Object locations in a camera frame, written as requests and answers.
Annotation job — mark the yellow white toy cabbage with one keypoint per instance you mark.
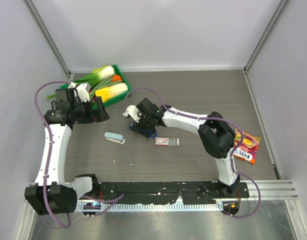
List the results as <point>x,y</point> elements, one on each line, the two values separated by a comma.
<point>107,93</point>

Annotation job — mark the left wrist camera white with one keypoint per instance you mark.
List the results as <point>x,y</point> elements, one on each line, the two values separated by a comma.
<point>81,91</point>

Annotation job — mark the red white staple box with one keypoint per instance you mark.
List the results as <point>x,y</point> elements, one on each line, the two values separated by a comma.
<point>167,141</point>

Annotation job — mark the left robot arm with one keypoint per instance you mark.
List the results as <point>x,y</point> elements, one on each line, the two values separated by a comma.
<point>50,192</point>

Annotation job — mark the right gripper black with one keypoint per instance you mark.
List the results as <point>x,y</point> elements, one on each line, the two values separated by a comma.
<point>141,125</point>

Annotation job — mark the green plastic tray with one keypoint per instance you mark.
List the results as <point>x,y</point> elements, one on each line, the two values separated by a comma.
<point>115,99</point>

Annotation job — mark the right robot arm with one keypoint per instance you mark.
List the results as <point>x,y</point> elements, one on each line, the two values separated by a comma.
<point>217,137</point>

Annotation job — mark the light blue small stapler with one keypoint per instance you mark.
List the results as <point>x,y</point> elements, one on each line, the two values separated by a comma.
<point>114,137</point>

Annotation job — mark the green toy long beans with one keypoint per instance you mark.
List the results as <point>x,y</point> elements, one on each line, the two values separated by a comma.
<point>105,83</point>

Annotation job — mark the green white toy bok choy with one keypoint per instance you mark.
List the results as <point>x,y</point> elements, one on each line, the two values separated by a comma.
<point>97,75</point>

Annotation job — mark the small orange toy carrot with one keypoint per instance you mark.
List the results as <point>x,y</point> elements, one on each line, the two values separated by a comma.
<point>116,78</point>

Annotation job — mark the white slotted cable duct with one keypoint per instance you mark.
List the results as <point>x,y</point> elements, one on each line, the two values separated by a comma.
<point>88,207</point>

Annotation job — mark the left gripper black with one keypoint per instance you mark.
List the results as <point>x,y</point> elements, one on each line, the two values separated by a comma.
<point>99,115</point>

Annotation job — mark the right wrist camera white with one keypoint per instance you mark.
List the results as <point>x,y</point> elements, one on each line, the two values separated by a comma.
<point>133,112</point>

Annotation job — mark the colourful candy bag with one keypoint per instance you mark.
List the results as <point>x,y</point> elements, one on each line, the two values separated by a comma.
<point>247,151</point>

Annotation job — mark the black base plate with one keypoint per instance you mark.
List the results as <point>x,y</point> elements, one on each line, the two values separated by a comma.
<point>167,192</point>

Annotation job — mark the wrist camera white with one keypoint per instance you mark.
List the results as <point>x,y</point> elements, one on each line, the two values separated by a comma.
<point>81,91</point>
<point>133,112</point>

